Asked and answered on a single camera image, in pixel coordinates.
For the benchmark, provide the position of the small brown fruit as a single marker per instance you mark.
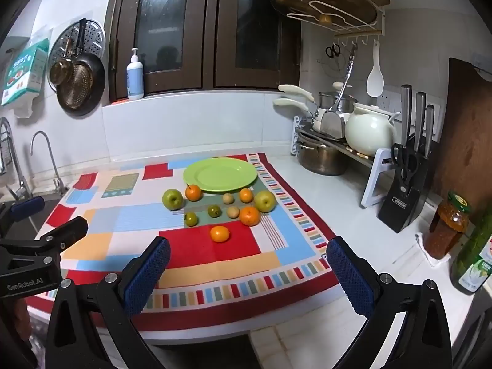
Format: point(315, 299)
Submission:
point(233, 212)
point(228, 198)

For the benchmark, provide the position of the kitchen sink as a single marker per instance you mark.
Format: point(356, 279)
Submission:
point(50, 207)

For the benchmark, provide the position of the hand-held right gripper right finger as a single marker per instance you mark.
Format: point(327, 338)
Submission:
point(349, 276)

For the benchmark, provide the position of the black kitchen scissors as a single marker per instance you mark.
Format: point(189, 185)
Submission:
point(411, 161)

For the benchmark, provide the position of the chrome spring faucet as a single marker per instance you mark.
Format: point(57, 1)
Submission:
point(21, 184)

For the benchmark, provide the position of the green white tissue pack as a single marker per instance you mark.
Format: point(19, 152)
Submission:
point(23, 69)

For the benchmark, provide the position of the small green tangerine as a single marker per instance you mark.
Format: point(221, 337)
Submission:
point(190, 219)
point(214, 211)

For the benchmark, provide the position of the white ceramic pot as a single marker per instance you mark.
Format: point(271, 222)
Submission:
point(367, 130)

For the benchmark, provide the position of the green glass bottle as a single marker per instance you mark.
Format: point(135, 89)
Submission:
point(472, 253)

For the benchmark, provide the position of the chrome curved faucet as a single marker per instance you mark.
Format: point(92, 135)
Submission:
point(61, 189)

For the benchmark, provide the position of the large orange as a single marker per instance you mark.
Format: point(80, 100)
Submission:
point(250, 216)

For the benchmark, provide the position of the dark wooden window frame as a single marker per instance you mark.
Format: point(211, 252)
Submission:
point(207, 27)

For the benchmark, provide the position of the metal spatula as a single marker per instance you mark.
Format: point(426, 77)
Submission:
point(332, 125)

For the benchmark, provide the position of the white pump soap bottle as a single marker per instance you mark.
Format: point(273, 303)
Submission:
point(135, 80)

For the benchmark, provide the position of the steel stockpot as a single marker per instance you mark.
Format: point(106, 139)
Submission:
point(319, 157)

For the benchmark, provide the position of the perforated metal steamer tray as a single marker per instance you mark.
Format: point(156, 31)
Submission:
point(92, 34)

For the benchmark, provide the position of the white dish rack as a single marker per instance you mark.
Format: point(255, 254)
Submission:
point(378, 176)

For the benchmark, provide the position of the green apple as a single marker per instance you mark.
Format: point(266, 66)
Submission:
point(172, 199)
point(265, 201)

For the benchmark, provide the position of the green plate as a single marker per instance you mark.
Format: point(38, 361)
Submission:
point(219, 175)

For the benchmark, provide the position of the black frying pan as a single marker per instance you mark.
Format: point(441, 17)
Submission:
point(78, 86)

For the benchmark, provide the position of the large wooden cutting board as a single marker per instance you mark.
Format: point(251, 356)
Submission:
point(469, 130)

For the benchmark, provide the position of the white wall rack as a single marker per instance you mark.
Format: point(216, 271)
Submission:
point(357, 33)

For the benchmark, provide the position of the colourful patchwork tablecloth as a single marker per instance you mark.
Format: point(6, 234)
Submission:
point(230, 255)

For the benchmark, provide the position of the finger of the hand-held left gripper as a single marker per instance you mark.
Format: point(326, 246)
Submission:
point(65, 234)
point(27, 204)

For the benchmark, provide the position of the white rice paddle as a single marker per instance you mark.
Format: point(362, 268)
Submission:
point(374, 80)

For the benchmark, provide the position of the black hanging scissors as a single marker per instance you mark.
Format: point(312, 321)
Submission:
point(333, 50)

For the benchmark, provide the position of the black knife block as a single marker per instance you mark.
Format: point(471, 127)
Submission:
point(399, 207)

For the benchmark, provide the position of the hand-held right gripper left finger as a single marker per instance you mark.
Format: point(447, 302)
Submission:
point(148, 275)

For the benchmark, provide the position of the glass jar of sauce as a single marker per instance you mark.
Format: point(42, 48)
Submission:
point(447, 230)

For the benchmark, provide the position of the small brass pan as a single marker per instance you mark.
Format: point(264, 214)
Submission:
point(60, 71)

